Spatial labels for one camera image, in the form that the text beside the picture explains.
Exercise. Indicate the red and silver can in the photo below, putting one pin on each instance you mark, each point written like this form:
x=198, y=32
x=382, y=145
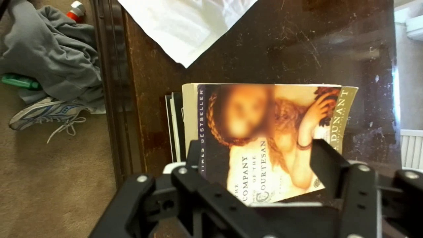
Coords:
x=76, y=10

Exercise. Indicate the white sheet of paper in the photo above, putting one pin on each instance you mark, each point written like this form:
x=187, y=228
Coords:
x=185, y=26

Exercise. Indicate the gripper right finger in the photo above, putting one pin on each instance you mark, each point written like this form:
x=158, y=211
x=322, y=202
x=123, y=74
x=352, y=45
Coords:
x=358, y=198

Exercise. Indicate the white radiator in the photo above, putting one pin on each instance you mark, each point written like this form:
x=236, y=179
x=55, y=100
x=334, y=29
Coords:
x=412, y=148

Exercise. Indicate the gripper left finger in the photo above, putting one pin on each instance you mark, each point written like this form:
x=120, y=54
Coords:
x=205, y=211

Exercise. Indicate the white wall unit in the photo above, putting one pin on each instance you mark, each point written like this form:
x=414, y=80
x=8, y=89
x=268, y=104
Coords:
x=414, y=28

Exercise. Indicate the grey garment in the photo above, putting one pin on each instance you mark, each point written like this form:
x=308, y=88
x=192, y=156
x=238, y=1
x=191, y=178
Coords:
x=49, y=53

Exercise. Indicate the white and blue sneaker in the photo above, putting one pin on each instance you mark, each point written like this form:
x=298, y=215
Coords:
x=46, y=112

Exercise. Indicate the paperback book with portrait cover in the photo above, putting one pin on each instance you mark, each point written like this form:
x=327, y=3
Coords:
x=290, y=115

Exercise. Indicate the green bottle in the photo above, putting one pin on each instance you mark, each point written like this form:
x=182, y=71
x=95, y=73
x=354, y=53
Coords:
x=19, y=81

